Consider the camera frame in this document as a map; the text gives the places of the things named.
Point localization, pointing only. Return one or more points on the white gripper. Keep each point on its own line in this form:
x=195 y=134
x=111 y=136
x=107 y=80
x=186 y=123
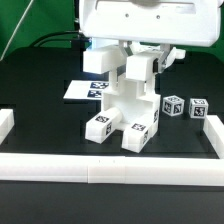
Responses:
x=176 y=22

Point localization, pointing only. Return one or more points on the white chair back frame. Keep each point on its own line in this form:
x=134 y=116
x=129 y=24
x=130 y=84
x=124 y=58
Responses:
x=138 y=66

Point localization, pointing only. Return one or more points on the white chair seat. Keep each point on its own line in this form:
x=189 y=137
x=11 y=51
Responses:
x=137 y=108

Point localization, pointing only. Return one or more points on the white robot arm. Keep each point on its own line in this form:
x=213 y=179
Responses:
x=100 y=41

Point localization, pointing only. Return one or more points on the white tagged cube left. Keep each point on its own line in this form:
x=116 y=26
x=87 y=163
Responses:
x=173 y=105

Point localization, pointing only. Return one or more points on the white tagged cube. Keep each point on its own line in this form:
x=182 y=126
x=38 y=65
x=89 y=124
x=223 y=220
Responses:
x=173 y=105
x=198 y=108

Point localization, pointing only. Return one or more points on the white marker sheet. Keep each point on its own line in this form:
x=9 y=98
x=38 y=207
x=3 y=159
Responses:
x=85 y=90

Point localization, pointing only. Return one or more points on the white tagged cube right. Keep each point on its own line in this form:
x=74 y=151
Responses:
x=198 y=108

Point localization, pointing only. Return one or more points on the black pole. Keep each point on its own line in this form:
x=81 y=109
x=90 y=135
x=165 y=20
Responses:
x=76 y=11

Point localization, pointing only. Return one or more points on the thin white rod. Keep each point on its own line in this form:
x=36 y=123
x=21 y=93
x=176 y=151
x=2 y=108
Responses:
x=22 y=18

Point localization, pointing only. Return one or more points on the white U-shaped obstacle fence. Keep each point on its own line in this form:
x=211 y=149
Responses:
x=112 y=169

